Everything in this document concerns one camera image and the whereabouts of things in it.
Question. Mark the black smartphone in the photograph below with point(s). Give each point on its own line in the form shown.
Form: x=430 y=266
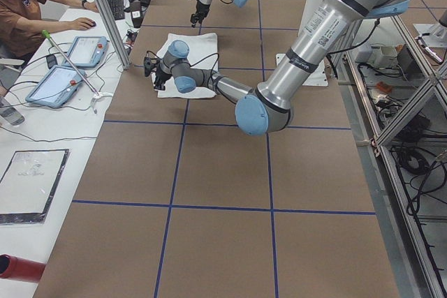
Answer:
x=51 y=61

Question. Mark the upper blue teach pendant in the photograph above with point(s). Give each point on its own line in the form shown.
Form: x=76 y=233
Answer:
x=87 y=51

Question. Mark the red cylinder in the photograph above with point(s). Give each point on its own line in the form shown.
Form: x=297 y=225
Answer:
x=20 y=269

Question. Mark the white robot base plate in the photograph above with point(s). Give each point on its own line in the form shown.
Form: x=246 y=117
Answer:
x=318 y=78

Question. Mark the clear bag with black border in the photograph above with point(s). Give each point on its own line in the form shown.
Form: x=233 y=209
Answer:
x=29 y=183

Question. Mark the aluminium frame post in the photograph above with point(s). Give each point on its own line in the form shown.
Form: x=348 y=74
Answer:
x=113 y=32

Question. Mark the black keyboard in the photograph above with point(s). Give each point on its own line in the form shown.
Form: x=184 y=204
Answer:
x=117 y=9

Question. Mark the lower blue teach pendant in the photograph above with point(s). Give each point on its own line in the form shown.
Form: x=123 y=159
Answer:
x=56 y=88

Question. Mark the aluminium table frame rail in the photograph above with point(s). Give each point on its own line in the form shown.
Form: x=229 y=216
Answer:
x=404 y=142

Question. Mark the white long-sleeve printed shirt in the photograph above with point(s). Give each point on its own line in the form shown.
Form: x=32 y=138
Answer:
x=200 y=56

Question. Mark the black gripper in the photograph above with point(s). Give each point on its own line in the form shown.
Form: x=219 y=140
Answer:
x=161 y=73
x=201 y=6

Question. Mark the person in brown shirt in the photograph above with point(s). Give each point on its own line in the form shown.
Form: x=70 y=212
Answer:
x=22 y=24

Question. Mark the blue teach pendant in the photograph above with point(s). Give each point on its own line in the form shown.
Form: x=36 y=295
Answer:
x=56 y=88
x=87 y=51

